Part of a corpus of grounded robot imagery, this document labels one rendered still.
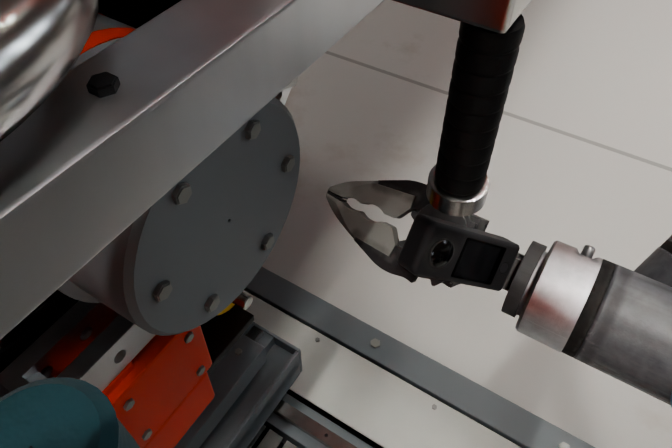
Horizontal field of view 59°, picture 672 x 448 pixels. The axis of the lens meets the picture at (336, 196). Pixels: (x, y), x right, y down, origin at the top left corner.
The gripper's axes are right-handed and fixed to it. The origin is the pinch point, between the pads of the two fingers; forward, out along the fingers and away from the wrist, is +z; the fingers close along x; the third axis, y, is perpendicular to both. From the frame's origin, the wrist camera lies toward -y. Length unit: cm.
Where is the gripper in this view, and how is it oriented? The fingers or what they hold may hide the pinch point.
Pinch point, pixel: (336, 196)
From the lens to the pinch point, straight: 59.6
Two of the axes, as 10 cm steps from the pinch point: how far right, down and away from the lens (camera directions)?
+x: 3.8, -9.2, -0.9
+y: 3.8, 0.7, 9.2
